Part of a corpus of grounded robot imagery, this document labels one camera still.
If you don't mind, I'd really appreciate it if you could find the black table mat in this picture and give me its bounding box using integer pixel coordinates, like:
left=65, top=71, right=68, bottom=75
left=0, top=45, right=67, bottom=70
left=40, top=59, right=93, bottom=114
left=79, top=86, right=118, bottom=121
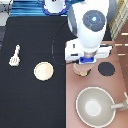
left=0, top=15, right=113, bottom=128

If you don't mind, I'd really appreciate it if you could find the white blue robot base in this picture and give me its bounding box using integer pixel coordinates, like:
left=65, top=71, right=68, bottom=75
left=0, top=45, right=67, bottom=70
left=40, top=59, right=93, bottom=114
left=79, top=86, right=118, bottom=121
left=43, top=0, right=66, bottom=15

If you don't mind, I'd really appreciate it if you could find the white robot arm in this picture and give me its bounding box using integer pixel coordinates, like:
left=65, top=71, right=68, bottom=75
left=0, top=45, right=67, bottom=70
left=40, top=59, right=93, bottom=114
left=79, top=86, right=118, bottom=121
left=65, top=0, right=117, bottom=64

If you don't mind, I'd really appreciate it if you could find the large cream frying pan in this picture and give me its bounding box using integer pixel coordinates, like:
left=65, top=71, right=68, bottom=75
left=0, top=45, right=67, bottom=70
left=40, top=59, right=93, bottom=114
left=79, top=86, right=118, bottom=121
left=76, top=87, right=128, bottom=128

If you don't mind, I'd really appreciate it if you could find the pink stove countertop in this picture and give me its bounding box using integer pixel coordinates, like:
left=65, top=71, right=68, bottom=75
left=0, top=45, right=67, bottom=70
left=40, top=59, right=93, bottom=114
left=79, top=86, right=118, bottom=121
left=66, top=41, right=128, bottom=128

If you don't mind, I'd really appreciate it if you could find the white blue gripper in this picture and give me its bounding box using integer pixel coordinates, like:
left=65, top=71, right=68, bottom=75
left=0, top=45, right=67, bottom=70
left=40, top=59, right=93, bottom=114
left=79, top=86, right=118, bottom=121
left=65, top=39, right=112, bottom=64

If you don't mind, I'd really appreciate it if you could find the cream round plate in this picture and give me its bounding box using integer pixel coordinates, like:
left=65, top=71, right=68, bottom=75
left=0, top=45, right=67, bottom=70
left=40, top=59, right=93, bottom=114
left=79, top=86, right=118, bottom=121
left=34, top=62, right=54, bottom=81

